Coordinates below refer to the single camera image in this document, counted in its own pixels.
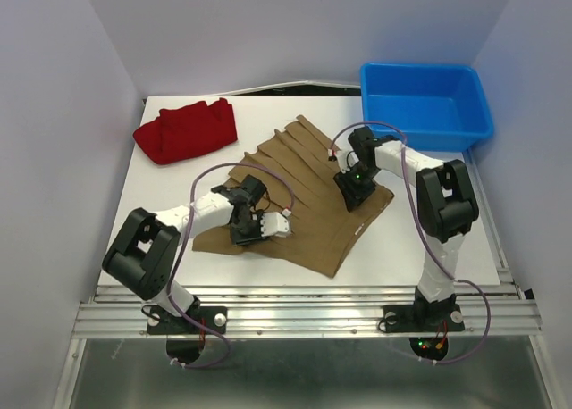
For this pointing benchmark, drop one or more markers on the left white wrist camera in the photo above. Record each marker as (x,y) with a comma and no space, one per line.
(275,225)

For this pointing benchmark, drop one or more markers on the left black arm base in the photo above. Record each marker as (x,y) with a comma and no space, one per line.
(162,323)

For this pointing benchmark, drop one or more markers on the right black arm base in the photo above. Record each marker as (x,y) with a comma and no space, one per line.
(422,316)

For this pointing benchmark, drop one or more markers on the blue plastic bin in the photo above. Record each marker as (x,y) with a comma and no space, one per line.
(440,107)

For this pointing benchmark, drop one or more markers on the aluminium mounting rail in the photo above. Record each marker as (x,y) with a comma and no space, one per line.
(308,312)

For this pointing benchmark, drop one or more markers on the tan skirt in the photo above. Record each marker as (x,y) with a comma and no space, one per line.
(294,166)

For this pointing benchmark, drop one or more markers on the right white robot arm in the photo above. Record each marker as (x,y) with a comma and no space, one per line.
(440,195)

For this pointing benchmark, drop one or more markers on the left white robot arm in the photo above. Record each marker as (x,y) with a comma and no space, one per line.
(143,252)

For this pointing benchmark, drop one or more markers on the red skirt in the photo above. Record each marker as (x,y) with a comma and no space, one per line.
(189,132)

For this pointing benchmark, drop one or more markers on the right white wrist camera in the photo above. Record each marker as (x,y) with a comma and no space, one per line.
(344,158)

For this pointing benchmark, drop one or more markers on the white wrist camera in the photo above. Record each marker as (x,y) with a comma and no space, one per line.
(344,158)
(275,225)

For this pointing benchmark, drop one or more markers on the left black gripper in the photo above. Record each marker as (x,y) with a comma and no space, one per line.
(238,239)

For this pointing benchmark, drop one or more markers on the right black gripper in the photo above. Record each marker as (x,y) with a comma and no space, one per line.
(351,193)

